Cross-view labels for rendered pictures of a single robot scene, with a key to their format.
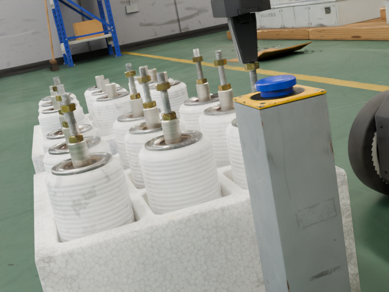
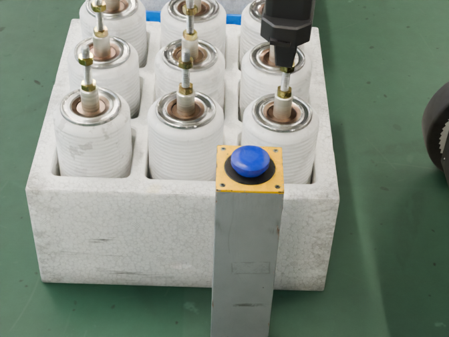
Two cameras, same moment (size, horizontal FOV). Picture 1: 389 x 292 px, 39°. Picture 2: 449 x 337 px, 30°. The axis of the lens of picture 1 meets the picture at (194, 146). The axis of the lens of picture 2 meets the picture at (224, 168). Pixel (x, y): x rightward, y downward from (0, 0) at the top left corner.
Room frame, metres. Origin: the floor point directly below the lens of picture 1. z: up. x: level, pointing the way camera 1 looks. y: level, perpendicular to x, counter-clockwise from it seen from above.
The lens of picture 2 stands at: (-0.11, -0.21, 0.90)
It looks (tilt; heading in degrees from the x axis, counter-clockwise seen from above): 42 degrees down; 13
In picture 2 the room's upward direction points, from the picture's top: 2 degrees clockwise
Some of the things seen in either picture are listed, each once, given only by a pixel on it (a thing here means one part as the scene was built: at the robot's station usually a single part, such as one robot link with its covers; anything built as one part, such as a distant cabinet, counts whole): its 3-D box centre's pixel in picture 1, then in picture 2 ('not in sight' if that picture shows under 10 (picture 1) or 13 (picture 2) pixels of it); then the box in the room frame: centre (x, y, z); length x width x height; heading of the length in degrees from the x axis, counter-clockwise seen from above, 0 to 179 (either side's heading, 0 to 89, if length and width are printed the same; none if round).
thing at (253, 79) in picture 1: (254, 81); (285, 79); (0.70, -0.09, 0.30); 0.01 x 0.01 x 0.08
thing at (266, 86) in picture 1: (276, 88); (250, 163); (0.53, -0.09, 0.32); 0.04 x 0.04 x 0.02
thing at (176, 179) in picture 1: (187, 207); (185, 164); (0.68, 0.02, 0.16); 0.10 x 0.10 x 0.18
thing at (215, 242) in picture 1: (175, 226); (189, 146); (0.79, 0.05, 0.09); 0.39 x 0.39 x 0.18; 14
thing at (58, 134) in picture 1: (69, 132); (112, 5); (0.88, 0.20, 0.25); 0.08 x 0.08 x 0.01
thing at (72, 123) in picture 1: (72, 124); (87, 73); (0.65, 0.14, 0.30); 0.01 x 0.01 x 0.08
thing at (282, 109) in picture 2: not in sight; (282, 105); (0.70, -0.09, 0.26); 0.02 x 0.02 x 0.03
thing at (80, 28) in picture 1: (88, 29); not in sight; (6.61, 0.97, 0.36); 0.31 x 0.25 x 0.20; 105
